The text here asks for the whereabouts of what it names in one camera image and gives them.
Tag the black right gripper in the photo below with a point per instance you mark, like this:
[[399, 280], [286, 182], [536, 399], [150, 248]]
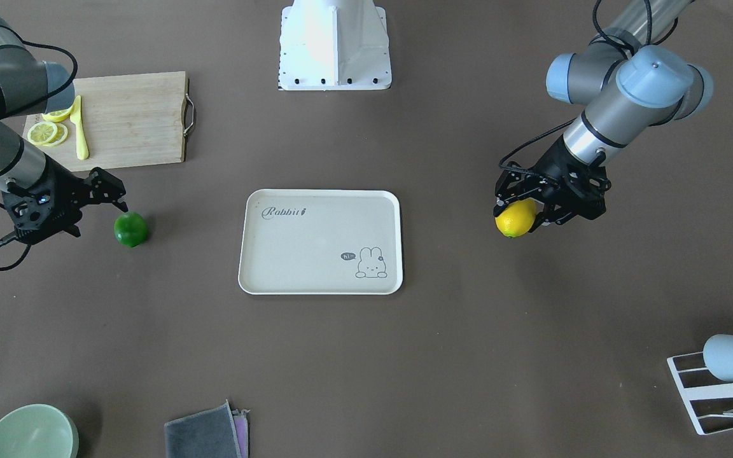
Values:
[[63, 188]]

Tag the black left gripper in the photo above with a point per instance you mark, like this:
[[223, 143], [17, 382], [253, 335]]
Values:
[[552, 163]]

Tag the yellow lemon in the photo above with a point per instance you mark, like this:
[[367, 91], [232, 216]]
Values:
[[517, 219]]

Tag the green lime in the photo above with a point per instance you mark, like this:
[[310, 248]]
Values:
[[130, 229]]

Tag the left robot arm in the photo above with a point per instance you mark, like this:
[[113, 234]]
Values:
[[626, 82]]

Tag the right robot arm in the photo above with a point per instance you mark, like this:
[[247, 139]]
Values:
[[27, 86]]

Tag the cream rabbit tray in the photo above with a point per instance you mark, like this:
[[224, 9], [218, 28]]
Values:
[[297, 242]]

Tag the yellow plastic knife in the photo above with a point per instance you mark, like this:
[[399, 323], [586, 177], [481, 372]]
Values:
[[82, 149]]

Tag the lemon slice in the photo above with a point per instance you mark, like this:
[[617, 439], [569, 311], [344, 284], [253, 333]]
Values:
[[57, 116], [43, 133], [60, 136]]

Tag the mint green bowl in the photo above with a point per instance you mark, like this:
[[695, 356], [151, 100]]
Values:
[[38, 430]]

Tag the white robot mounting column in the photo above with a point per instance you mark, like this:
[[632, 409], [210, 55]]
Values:
[[334, 45]]

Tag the grey folded cloth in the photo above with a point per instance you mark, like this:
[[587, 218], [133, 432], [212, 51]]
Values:
[[219, 432]]

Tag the white wire cup rack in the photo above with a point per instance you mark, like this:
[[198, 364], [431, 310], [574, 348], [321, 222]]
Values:
[[708, 401]]

